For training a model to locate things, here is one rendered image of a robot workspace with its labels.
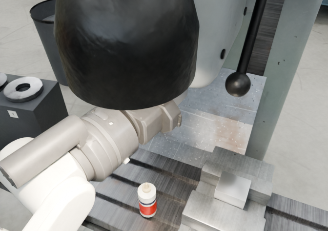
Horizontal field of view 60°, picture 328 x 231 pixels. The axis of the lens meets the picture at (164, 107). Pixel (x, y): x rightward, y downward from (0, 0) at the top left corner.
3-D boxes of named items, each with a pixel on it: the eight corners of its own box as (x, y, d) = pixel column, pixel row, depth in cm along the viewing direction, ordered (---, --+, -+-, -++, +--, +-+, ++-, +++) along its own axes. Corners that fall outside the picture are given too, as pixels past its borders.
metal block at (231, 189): (239, 217, 58) (245, 201, 54) (211, 205, 60) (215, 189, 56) (245, 196, 61) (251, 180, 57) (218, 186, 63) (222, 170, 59)
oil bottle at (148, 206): (152, 220, 65) (151, 194, 58) (136, 214, 66) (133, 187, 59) (159, 205, 68) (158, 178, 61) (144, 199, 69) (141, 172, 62)
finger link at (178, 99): (183, 96, 50) (161, 115, 47) (184, 81, 48) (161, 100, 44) (191, 99, 49) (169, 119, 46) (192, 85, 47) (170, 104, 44)
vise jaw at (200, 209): (255, 257, 53) (260, 247, 50) (180, 223, 57) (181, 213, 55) (261, 228, 57) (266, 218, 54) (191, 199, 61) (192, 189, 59)
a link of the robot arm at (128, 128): (183, 94, 41) (125, 144, 34) (180, 140, 47) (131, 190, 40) (120, 64, 46) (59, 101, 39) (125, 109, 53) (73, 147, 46)
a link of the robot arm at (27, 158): (122, 179, 40) (54, 244, 34) (73, 143, 45) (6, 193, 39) (114, 124, 33) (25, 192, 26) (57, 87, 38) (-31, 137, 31)
